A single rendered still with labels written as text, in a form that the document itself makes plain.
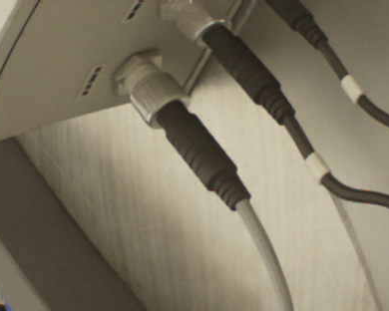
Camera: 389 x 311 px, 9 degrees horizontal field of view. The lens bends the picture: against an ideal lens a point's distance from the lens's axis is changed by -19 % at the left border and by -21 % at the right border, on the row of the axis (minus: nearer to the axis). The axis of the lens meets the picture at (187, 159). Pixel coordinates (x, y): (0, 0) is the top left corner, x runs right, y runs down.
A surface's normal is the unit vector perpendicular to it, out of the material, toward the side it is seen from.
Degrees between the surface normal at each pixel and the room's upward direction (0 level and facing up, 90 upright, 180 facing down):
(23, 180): 36
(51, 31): 132
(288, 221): 90
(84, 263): 42
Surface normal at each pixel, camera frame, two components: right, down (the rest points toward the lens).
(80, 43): 0.55, 0.70
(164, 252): -0.74, 0.17
